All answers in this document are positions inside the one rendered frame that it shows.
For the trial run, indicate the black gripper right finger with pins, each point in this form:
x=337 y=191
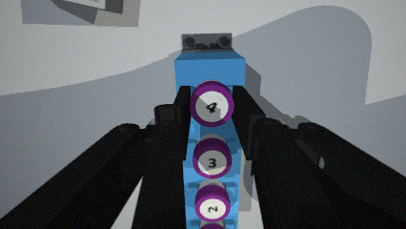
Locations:
x=365 y=193

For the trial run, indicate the white button housing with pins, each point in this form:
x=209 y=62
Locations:
x=112 y=5

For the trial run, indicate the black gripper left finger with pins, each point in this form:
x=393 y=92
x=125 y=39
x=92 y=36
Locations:
x=91 y=191

